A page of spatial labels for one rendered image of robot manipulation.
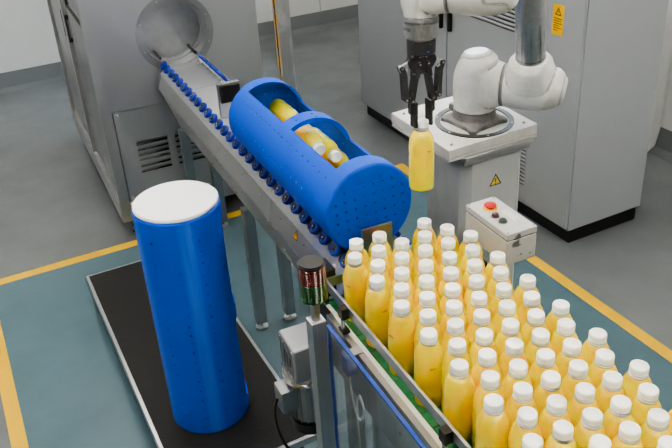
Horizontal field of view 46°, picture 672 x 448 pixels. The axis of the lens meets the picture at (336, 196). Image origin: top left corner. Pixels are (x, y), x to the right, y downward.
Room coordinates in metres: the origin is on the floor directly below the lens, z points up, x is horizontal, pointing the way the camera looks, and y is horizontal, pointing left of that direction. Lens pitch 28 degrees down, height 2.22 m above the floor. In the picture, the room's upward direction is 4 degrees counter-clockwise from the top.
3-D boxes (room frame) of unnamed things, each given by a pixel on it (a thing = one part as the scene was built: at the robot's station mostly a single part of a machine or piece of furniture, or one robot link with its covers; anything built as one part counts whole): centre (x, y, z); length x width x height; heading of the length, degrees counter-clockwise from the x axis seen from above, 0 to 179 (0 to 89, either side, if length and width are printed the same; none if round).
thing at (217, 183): (3.88, 0.65, 0.31); 0.06 x 0.06 x 0.63; 24
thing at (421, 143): (1.96, -0.24, 1.28); 0.07 x 0.07 x 0.19
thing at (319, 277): (1.49, 0.07, 1.23); 0.06 x 0.06 x 0.04
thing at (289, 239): (2.95, 0.31, 0.79); 2.17 x 0.29 x 0.34; 24
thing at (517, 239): (1.92, -0.46, 1.05); 0.20 x 0.10 x 0.10; 24
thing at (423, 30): (1.98, -0.25, 1.63); 0.09 x 0.09 x 0.06
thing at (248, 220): (2.92, 0.38, 0.31); 0.06 x 0.06 x 0.63; 24
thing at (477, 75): (2.69, -0.54, 1.22); 0.18 x 0.16 x 0.22; 65
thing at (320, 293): (1.49, 0.07, 1.18); 0.06 x 0.06 x 0.05
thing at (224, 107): (3.21, 0.43, 1.00); 0.10 x 0.04 x 0.15; 114
